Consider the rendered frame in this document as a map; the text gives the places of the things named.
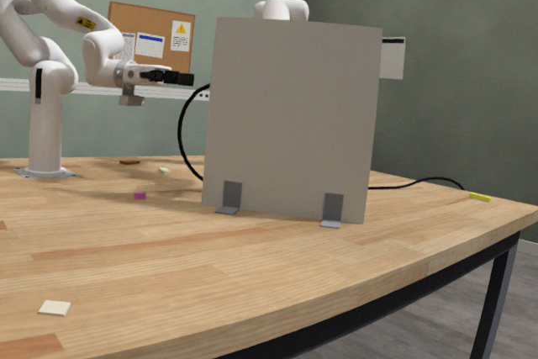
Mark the yellow rectangular bar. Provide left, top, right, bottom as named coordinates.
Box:
left=469, top=193, right=492, bottom=203

